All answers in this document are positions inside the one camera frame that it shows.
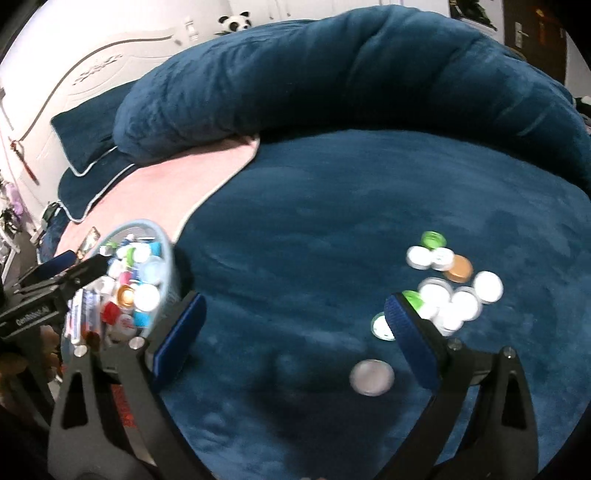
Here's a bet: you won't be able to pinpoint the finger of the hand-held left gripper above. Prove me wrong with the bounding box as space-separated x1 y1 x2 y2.
18 250 77 287
55 255 110 296

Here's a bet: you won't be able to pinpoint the brown door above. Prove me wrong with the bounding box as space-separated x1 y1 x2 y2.
503 0 566 86

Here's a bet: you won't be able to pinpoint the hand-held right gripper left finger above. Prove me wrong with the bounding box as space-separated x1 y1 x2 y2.
48 292 208 480

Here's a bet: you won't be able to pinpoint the panda plush toy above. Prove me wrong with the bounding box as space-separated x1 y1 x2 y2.
218 11 252 34

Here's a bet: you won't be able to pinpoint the white headboard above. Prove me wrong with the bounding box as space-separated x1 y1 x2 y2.
0 9 227 222

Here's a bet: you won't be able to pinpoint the dark hanging clothes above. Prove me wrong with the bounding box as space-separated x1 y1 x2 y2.
450 0 499 29

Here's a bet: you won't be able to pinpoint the cluster of small round jars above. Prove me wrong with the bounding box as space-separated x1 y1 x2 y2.
370 231 505 342

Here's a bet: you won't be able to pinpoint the red hanging tassel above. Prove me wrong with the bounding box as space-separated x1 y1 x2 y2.
11 141 38 183

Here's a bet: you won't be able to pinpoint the blue pillow with white piping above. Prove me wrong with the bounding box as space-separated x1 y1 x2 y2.
50 83 139 177
58 159 139 224

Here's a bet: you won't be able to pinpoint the dark blue bed blanket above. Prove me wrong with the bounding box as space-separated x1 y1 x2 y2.
152 129 591 480

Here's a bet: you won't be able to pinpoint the clear round plastic basket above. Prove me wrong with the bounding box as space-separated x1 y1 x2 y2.
69 219 185 361

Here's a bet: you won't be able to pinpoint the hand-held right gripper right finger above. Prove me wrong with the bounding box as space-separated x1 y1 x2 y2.
384 292 540 480

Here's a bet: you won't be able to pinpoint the pink blanket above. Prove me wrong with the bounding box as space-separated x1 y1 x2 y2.
53 134 262 261

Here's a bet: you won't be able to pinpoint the single grey-white bottle cap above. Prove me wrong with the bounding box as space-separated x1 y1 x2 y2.
349 359 395 397

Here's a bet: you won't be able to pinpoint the long dark blue bolster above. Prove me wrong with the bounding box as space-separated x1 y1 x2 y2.
113 7 591 195

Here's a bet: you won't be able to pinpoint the dark printed card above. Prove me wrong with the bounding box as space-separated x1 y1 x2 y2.
78 226 101 259

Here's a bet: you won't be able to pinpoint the heap of bottles and tubes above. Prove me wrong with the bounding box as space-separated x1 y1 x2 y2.
71 233 168 346

